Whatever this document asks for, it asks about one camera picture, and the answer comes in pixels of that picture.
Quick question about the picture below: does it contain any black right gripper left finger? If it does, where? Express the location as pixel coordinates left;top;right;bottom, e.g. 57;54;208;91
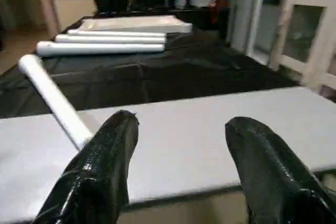
31;110;140;224

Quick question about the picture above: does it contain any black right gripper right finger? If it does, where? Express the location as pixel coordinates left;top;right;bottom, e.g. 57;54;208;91
225;116;336;224

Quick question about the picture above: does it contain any white plastic table leg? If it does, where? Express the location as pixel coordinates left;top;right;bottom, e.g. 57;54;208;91
36;41;166;58
18;55;103;151
67;29;167;38
54;34;167;45

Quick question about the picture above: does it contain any white plastic table top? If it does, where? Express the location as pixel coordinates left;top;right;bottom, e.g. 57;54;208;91
79;15;194;35

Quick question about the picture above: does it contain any white side table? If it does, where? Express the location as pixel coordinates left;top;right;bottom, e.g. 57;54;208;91
0;87;336;224

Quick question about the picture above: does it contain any white glass door cabinet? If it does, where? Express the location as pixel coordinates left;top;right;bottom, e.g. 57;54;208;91
262;0;336;96

